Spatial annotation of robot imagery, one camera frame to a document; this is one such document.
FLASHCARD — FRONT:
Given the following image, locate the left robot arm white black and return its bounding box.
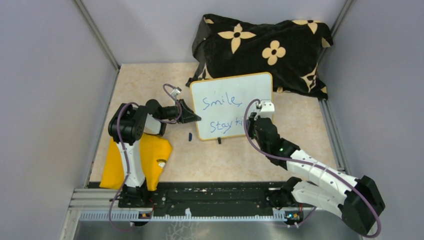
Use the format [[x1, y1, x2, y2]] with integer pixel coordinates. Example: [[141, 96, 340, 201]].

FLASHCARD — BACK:
[[101, 99, 202, 207]]

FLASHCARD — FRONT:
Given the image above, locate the right aluminium frame post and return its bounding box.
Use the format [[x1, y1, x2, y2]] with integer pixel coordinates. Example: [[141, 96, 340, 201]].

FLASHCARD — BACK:
[[317, 0, 355, 64]]

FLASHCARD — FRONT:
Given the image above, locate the aluminium front rail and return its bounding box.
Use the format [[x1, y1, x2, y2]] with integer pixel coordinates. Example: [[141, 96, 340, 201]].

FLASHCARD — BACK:
[[67, 186, 316, 223]]

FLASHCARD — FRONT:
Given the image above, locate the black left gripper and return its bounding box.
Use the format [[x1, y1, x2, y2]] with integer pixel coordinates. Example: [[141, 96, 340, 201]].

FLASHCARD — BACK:
[[159, 99, 202, 124]]

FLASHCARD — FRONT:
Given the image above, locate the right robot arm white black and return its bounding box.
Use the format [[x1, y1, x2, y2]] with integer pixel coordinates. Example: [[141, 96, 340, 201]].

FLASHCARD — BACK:
[[245, 112, 386, 238]]

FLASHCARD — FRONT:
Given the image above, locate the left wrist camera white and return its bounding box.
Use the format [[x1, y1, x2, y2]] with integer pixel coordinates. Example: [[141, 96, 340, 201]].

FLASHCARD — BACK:
[[171, 87, 182, 98]]

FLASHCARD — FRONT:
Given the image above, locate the yellow cloth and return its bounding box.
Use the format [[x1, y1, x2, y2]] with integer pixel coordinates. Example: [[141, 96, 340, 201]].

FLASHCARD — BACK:
[[99, 134, 173, 191]]

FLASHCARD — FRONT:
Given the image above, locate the white whiteboard yellow frame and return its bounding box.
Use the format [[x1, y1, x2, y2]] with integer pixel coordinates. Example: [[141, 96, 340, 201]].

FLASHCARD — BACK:
[[189, 72, 273, 141]]

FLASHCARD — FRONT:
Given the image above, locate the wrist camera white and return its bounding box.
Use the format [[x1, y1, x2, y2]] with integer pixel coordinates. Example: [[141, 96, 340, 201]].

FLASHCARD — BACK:
[[255, 100, 275, 120], [171, 87, 182, 98]]

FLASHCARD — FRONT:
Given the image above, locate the black floral pillow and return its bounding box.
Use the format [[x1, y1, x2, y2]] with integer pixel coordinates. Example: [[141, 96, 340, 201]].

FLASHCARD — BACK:
[[187, 13, 334, 100]]

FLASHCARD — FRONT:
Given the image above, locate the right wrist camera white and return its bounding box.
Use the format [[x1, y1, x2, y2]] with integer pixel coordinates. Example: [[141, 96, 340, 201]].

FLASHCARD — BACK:
[[255, 100, 275, 120]]

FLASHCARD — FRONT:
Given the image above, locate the aluminium frame post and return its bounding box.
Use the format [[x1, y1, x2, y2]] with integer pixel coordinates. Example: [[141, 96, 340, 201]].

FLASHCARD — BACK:
[[317, 0, 355, 64], [72, 0, 121, 71]]

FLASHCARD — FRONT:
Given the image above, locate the left aluminium frame post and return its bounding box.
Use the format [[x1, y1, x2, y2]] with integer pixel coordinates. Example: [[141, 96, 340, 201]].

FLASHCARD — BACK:
[[72, 0, 121, 71]]

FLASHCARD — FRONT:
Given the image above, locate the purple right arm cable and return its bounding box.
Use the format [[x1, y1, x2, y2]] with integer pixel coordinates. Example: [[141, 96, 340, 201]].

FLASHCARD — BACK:
[[243, 98, 382, 239]]

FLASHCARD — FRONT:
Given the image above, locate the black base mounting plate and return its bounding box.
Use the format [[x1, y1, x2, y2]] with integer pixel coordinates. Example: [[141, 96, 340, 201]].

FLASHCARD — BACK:
[[118, 181, 302, 217]]

